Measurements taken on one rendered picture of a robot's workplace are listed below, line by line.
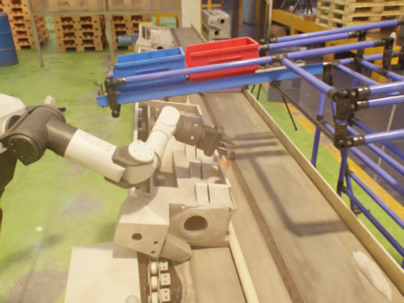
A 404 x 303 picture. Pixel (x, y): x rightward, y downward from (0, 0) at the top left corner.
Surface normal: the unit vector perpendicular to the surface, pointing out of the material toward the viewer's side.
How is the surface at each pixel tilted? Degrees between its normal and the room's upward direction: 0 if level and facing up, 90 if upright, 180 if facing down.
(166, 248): 90
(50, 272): 0
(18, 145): 102
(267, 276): 0
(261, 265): 0
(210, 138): 90
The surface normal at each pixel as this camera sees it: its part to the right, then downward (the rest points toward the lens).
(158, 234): 0.11, 0.43
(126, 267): -0.02, -0.90
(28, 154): -0.18, 0.61
